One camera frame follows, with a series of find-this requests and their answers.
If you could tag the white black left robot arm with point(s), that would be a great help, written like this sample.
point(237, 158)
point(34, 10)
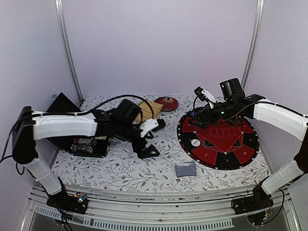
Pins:
point(34, 126)

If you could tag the blue texas holdem card deck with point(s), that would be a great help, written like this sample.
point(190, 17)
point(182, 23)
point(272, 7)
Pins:
point(100, 138)

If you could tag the aluminium frame post right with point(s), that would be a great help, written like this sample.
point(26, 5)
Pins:
point(253, 42)

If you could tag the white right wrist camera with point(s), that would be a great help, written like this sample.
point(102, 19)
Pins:
point(205, 95)

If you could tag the white dealer button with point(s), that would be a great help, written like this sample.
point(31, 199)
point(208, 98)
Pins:
point(195, 142)

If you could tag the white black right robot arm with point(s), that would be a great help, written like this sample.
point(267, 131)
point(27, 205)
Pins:
point(280, 123)

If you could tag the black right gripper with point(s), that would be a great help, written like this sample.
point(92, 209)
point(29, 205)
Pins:
point(202, 113)

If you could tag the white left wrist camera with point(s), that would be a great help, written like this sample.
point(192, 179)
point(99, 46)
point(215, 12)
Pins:
point(147, 126)

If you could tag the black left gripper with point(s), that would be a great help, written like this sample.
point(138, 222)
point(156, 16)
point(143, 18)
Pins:
point(145, 154)

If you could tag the red white poker chip stack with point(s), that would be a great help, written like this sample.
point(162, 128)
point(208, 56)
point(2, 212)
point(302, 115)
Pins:
point(237, 120)

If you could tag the red floral round plate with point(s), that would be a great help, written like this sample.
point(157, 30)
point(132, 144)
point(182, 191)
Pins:
point(169, 103)

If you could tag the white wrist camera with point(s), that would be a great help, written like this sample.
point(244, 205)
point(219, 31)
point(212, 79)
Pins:
point(205, 95)
point(147, 126)

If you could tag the woven bamboo tray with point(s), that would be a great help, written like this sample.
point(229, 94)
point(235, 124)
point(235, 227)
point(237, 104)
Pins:
point(146, 111)

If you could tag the round red black poker mat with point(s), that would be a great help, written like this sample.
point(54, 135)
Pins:
point(224, 146)

